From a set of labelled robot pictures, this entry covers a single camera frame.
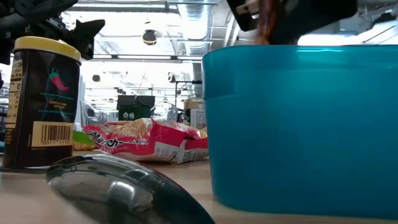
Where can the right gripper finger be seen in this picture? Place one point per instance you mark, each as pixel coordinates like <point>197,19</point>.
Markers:
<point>244,12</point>
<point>304,15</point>

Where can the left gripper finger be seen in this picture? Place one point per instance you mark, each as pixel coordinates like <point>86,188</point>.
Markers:
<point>88,34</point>

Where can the small foil sauce packet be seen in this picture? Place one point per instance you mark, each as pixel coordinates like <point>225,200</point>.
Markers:
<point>264,21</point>

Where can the yellow lid spice can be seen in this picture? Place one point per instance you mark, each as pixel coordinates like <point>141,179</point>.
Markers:
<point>43,109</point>

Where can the dark green spice tin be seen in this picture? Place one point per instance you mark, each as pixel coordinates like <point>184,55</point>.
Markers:
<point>133,115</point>

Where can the black ceiling lamp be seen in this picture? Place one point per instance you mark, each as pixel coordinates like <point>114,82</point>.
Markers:
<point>96,78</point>
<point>171,77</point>

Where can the black pendant ceiling speaker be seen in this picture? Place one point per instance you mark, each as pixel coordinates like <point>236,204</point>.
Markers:
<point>149,36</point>

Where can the black background monitor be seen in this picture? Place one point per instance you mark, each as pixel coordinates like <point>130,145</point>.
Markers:
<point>136,100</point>

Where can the black metal stand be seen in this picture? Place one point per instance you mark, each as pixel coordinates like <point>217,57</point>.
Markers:
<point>186,82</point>

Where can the small beige cup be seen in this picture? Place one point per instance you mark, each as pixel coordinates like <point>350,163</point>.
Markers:
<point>195,116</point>

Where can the large teal blue bin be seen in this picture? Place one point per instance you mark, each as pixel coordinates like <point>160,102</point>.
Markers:
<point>295,130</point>

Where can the red ramen noodle packet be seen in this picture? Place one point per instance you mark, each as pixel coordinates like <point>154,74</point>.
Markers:
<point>149,140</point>

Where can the black shiny metal spoon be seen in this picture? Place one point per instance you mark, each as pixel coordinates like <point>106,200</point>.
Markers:
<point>124,193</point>

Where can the silver ventilation duct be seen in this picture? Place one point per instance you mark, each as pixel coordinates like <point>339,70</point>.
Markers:
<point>194,28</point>

